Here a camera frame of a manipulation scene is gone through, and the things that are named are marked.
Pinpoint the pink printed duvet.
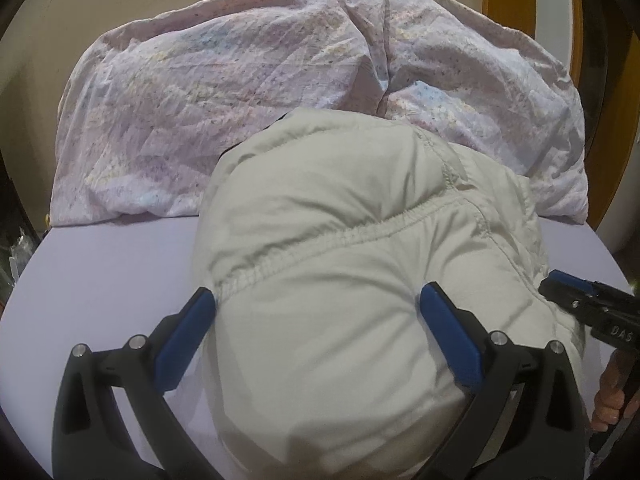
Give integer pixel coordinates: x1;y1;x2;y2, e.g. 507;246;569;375
49;0;590;226

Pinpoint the cream puffer jacket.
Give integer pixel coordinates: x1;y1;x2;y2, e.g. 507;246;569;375
189;107;587;480

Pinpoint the person's right hand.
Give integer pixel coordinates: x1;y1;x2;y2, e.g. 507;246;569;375
591;349;633;432

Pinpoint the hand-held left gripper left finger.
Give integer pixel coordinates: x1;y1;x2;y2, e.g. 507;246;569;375
59;287;222;480

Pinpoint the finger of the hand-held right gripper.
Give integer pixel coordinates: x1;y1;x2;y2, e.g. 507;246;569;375
537;280;610;325
548;269;640;312

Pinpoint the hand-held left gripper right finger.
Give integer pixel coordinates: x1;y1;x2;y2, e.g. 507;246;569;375
417;282;589;480

